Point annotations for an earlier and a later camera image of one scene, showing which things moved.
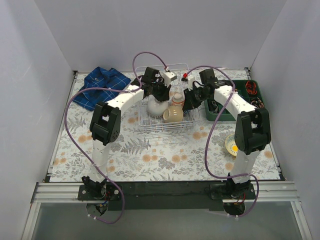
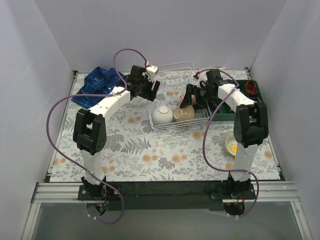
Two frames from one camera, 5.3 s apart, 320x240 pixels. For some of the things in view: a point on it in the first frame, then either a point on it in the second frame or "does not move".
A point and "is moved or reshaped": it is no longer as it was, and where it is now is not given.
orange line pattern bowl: x=178 y=99 is moved or reshaped
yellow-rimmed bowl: x=231 y=144 does not move
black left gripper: x=162 y=92 → x=149 y=90
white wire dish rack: x=190 y=119 is moved or reshaped
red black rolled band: x=251 y=87 does not move
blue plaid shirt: x=88 y=99 does not move
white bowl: x=156 y=108 → x=161 y=114
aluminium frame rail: x=57 y=193 does not move
